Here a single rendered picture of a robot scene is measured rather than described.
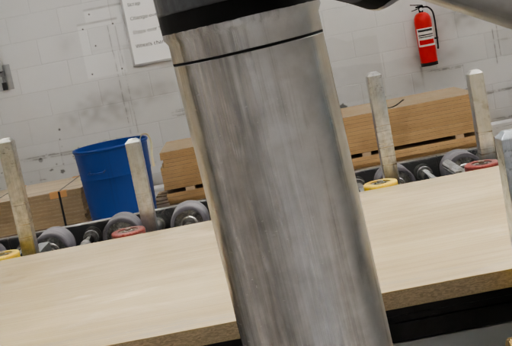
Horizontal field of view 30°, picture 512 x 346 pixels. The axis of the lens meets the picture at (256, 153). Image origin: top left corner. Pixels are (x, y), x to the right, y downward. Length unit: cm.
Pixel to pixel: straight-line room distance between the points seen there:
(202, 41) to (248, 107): 5
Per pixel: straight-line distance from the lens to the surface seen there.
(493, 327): 153
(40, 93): 858
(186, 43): 65
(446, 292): 143
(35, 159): 865
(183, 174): 714
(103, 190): 678
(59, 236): 278
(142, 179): 232
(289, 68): 64
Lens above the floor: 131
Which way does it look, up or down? 7 degrees down
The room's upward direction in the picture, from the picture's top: 11 degrees counter-clockwise
